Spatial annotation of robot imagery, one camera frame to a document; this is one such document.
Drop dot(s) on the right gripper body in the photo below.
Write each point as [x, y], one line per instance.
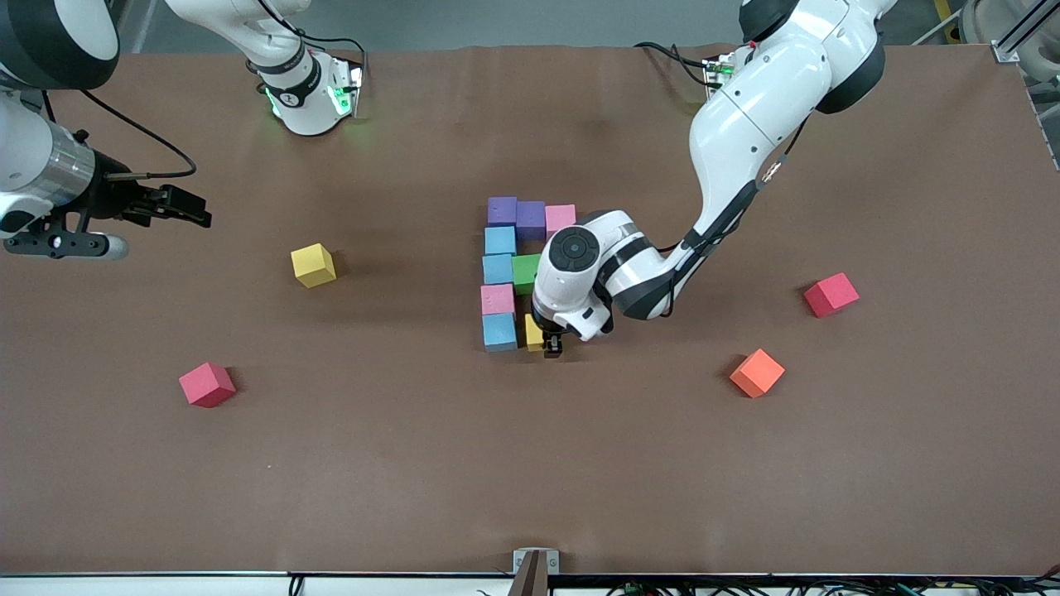
[111, 195]

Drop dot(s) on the yellow foam cube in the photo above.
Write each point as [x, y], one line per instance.
[313, 265]
[534, 333]

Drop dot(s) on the blue foam cube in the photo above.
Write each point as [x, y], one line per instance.
[499, 331]
[497, 270]
[500, 240]

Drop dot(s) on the green foam cube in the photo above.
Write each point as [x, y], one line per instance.
[523, 273]

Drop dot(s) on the pink foam cube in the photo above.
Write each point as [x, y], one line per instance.
[498, 300]
[559, 217]

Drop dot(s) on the purple foam cube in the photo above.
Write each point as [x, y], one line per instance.
[531, 220]
[502, 211]

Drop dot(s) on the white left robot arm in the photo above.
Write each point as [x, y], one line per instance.
[745, 124]

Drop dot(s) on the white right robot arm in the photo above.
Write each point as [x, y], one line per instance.
[302, 91]

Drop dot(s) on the brown table mat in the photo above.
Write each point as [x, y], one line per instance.
[530, 497]

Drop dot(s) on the red foam cube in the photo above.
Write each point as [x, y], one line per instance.
[207, 385]
[831, 295]

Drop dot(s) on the orange foam cube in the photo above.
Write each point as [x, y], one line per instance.
[757, 372]

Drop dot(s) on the grey metal bracket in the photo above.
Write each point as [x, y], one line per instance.
[534, 571]

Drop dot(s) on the aluminium frame profile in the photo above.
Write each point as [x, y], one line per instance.
[1006, 50]

